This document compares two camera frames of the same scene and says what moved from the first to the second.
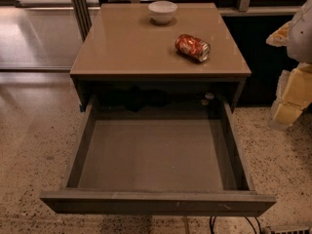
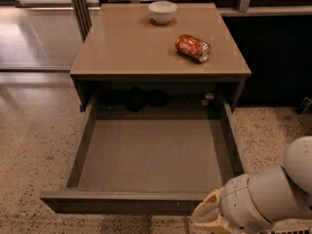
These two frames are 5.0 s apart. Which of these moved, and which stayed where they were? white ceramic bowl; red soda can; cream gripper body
Moved: cream gripper body
Stayed: white ceramic bowl; red soda can
